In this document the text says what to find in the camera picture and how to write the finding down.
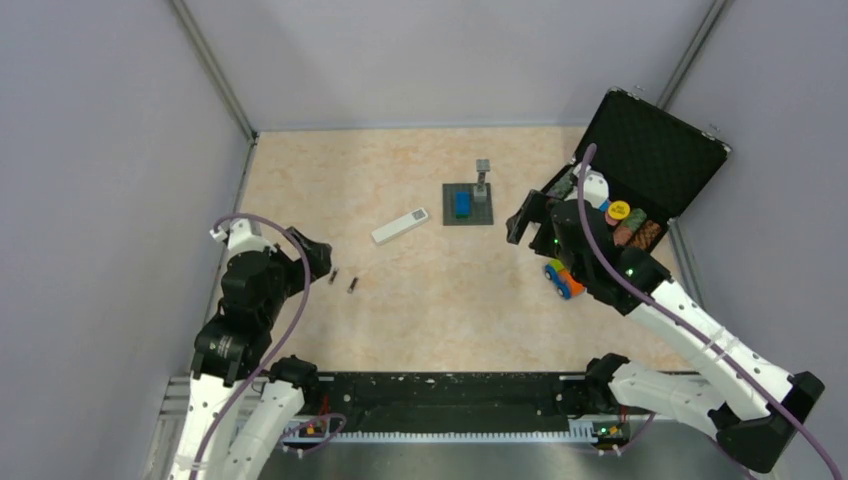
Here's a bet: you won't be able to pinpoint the white remote control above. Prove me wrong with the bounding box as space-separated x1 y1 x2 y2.
371 208 430 245

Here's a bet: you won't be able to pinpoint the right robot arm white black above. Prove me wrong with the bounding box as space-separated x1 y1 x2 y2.
506 174 841 478

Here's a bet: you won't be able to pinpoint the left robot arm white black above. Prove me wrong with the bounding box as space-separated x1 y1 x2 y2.
168 214 332 479

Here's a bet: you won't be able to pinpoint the colourful toy car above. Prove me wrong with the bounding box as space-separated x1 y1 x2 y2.
544 259 585 299

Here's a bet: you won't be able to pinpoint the yellow dealer button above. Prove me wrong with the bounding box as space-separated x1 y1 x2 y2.
605 200 631 224

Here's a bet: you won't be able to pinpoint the grey lego baseplate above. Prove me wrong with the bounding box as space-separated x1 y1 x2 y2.
442 183 494 226

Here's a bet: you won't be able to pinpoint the grey lego tower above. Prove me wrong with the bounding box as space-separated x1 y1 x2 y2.
473 159 491 203

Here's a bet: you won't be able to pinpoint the blue lego brick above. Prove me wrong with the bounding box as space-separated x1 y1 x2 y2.
454 191 472 219

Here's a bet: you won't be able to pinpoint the black poker chip case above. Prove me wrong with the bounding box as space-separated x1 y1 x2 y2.
542 88 730 252

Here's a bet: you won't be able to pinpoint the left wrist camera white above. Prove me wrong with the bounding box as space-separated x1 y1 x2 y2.
209 219 255 250

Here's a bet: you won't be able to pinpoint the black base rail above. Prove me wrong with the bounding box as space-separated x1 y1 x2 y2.
299 372 632 435

